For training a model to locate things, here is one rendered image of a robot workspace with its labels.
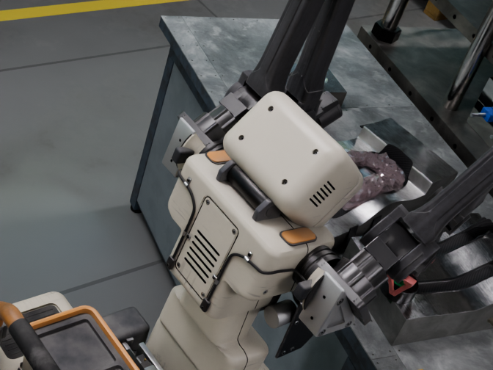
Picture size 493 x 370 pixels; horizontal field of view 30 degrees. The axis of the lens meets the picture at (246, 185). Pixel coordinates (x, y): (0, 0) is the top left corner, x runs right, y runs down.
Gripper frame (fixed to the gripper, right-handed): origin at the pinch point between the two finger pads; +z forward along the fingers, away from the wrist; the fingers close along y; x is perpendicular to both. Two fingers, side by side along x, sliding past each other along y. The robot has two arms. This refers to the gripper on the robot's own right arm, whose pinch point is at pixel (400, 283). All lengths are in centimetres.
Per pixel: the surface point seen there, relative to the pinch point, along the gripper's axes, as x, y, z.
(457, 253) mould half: -5.3, 23.3, 1.8
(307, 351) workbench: 13.3, 2.9, 38.2
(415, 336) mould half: -8.7, -1.5, 9.6
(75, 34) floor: 202, 134, 92
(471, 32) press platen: 34, 114, -9
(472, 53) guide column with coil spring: 29, 106, -7
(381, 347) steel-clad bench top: -4.0, -8.7, 11.6
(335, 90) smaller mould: 52, 65, 5
